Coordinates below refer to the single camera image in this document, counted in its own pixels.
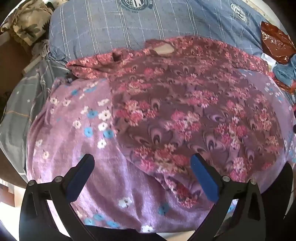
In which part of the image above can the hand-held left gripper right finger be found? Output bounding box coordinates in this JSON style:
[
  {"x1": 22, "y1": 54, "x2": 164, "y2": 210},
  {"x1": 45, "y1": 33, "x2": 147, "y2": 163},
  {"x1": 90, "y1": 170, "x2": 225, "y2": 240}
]
[{"x1": 190, "y1": 153, "x2": 265, "y2": 241}]

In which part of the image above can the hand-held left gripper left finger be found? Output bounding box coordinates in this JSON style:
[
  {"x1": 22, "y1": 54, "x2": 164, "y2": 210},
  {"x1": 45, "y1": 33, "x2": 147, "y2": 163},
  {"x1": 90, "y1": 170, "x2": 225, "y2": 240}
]
[{"x1": 19, "y1": 153, "x2": 97, "y2": 241}]

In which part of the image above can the dark pink floral garment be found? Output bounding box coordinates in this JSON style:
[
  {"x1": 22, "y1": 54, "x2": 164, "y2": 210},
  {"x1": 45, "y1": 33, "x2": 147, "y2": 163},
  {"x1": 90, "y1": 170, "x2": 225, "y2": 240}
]
[{"x1": 66, "y1": 37, "x2": 287, "y2": 209}]

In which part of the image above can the purple flowered blanket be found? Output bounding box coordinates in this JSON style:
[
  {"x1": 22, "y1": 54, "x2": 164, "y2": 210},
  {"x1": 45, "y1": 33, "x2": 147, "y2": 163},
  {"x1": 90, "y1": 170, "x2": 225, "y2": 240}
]
[{"x1": 26, "y1": 70, "x2": 296, "y2": 233}]

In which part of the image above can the grey starred cloth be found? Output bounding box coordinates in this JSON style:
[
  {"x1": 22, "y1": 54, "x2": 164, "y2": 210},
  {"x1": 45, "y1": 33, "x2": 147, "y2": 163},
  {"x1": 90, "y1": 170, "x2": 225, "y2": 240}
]
[{"x1": 0, "y1": 58, "x2": 70, "y2": 174}]

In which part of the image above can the light blue cloth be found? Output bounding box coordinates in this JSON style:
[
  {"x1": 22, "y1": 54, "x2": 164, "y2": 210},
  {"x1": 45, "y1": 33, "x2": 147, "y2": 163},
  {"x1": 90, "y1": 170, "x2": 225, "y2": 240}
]
[{"x1": 272, "y1": 54, "x2": 296, "y2": 88}]

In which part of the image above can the crumpled grey cloth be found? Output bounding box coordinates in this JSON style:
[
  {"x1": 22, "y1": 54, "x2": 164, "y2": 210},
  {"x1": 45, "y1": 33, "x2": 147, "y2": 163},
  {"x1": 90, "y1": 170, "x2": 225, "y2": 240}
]
[{"x1": 31, "y1": 39, "x2": 52, "y2": 58}]

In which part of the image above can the red-brown plastic bag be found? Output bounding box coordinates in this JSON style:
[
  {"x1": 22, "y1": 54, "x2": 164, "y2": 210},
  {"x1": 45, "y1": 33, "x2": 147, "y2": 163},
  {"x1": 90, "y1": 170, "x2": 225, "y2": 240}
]
[{"x1": 261, "y1": 21, "x2": 296, "y2": 65}]

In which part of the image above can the blue plaid quilt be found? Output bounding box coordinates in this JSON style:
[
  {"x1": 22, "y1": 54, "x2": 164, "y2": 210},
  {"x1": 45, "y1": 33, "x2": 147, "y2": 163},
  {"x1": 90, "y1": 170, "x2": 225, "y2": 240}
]
[{"x1": 47, "y1": 0, "x2": 271, "y2": 63}]

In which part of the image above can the camouflage cloth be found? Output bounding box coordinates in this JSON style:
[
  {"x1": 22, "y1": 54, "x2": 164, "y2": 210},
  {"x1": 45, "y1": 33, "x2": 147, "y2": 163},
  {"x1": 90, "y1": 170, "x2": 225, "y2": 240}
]
[{"x1": 0, "y1": 0, "x2": 55, "y2": 47}]

